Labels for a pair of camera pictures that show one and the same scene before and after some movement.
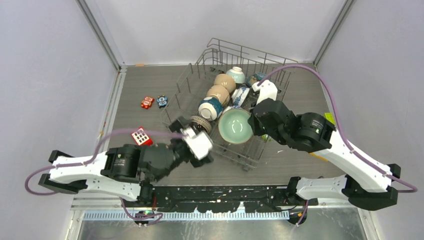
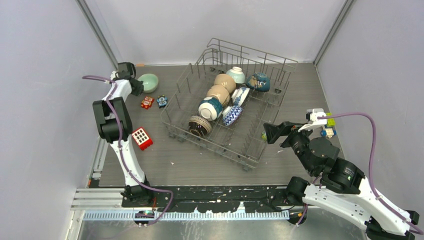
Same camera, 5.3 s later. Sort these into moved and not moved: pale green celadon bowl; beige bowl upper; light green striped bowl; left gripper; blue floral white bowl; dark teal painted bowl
Moved: left gripper; pale green celadon bowl
Not moved: dark teal painted bowl; light green striped bowl; beige bowl upper; blue floral white bowl
